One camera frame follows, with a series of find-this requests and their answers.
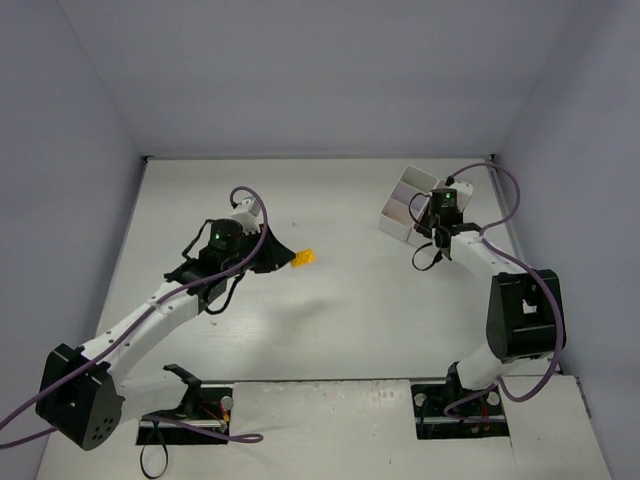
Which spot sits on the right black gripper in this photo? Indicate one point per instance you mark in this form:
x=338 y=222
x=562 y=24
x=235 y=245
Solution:
x=426 y=226

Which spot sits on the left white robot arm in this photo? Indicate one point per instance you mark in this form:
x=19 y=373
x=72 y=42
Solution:
x=86 y=392

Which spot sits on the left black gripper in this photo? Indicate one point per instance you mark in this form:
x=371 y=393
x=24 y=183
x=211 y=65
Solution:
x=267 y=248

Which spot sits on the left white container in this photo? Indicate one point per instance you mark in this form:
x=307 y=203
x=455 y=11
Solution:
x=406 y=202

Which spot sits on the right white container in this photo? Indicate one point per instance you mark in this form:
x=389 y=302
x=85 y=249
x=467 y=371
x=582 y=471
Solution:
x=416 y=238

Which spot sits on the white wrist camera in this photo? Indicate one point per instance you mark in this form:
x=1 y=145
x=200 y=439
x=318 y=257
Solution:
x=464 y=190
x=246 y=213

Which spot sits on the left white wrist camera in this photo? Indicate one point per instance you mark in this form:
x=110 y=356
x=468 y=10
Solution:
x=246 y=213

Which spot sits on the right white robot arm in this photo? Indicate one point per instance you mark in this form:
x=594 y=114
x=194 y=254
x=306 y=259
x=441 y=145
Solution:
x=524 y=319

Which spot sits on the white container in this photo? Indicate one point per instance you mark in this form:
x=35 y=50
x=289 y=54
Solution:
x=416 y=238
x=406 y=202

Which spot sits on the yellow half-round lego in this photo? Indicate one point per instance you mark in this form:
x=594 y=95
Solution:
x=303 y=258

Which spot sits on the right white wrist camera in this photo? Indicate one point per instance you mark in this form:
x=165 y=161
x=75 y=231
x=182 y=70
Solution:
x=464 y=190

